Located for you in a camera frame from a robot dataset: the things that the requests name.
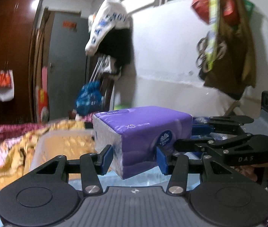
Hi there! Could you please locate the clear plastic basket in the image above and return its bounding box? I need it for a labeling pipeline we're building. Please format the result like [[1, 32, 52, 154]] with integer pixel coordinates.
[[30, 129, 95, 171]]

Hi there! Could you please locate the purple tissue pack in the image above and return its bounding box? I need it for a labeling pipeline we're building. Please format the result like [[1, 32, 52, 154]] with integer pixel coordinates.
[[93, 106, 193, 179]]

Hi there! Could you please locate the brown hanging bag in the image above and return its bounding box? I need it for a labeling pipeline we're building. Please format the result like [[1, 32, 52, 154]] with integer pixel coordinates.
[[196, 0, 257, 100]]

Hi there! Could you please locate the blue plastic bag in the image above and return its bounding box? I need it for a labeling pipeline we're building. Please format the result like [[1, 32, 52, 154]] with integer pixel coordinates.
[[75, 80, 102, 116]]

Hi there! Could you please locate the yellow floral blanket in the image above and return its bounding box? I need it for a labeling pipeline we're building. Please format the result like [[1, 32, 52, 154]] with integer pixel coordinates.
[[0, 120, 87, 190]]

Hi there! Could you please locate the orange white hanging bag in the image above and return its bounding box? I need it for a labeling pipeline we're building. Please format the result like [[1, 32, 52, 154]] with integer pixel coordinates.
[[0, 70, 14, 102]]

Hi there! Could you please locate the red hanging plastic bag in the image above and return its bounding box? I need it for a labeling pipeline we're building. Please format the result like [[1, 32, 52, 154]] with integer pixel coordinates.
[[191, 0, 209, 24]]

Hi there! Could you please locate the white black hanging jacket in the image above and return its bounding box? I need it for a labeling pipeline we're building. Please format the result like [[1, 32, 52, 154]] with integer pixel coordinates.
[[85, 0, 132, 77]]

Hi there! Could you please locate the grey door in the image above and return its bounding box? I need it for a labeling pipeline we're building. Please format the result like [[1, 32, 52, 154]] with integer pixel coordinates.
[[47, 12, 89, 120]]

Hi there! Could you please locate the brown wooden wardrobe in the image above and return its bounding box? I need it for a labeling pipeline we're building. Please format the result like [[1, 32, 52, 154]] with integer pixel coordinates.
[[0, 0, 43, 124]]

